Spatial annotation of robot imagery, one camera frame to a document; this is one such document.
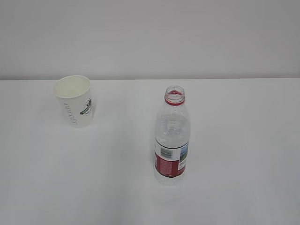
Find clear plastic water bottle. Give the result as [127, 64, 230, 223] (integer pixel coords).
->
[154, 86, 191, 185]

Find white paper cup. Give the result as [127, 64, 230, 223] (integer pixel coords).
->
[53, 75, 93, 128]

